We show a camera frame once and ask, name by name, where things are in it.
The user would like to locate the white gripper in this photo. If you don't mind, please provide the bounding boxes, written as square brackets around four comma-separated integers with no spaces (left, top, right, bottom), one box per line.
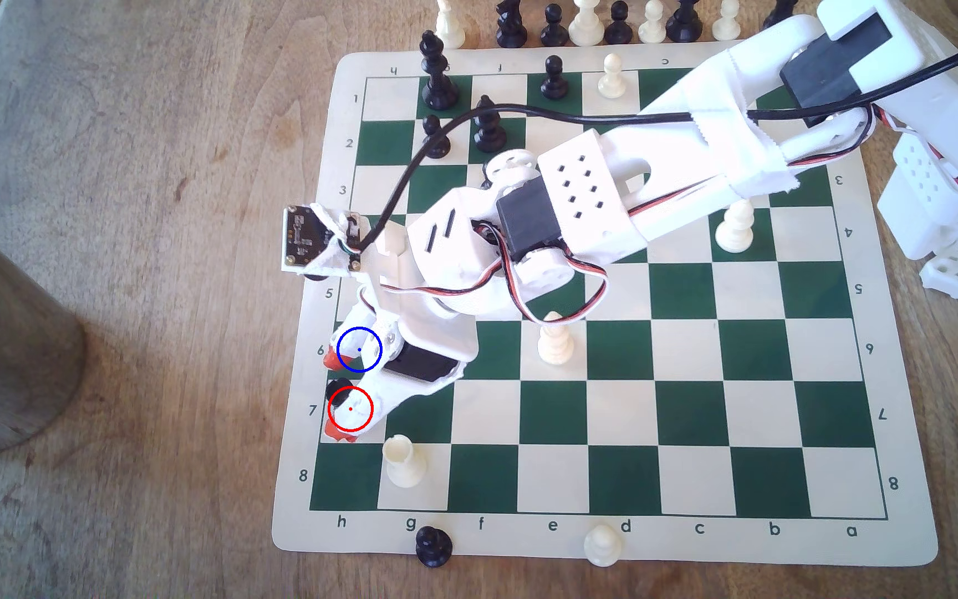
[323,187,523,443]

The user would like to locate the white rook chess piece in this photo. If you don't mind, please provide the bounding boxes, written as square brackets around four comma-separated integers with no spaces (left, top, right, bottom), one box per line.
[383,433,429,489]

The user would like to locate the white bishop chess piece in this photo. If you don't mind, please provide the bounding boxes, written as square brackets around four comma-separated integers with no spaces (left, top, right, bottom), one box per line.
[434,0,467,49]
[714,200,756,255]
[536,311,575,367]

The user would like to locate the black pawn chess piece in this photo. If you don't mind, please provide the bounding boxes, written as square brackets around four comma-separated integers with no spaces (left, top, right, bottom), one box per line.
[421,114,452,160]
[415,526,453,569]
[604,2,635,46]
[539,3,570,48]
[541,55,570,101]

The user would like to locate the green and white chess mat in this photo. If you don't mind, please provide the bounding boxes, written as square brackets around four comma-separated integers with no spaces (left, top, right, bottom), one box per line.
[271,50,939,568]

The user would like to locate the black king chess piece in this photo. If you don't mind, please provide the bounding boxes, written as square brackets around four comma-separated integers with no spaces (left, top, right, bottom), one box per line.
[418,30,460,111]

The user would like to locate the white pawn chess piece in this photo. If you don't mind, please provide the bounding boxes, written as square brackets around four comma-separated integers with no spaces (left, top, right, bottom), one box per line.
[597,53,628,100]
[583,523,623,568]
[712,0,742,43]
[638,0,668,45]

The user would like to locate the black knight chess piece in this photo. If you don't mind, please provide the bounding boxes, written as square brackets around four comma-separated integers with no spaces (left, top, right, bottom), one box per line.
[495,0,529,49]

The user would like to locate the white queen chess piece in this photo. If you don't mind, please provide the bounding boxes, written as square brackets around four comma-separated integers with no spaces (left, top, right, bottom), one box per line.
[568,0,607,48]

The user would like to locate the black bishop on f2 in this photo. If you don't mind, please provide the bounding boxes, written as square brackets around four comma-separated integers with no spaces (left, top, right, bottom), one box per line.
[472,94,508,154]

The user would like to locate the white fabric tape wrap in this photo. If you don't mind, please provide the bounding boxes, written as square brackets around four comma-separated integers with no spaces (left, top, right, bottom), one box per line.
[682,45,806,197]

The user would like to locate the red black white servo wire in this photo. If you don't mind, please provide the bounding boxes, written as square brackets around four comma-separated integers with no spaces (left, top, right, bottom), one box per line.
[378,248,613,327]
[860,101,958,211]

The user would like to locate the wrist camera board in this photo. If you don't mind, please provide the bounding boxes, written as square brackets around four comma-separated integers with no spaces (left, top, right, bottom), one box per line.
[283,203,364,276]

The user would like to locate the brown wooden post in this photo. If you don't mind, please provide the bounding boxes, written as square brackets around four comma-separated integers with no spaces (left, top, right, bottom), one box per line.
[0,206,86,455]

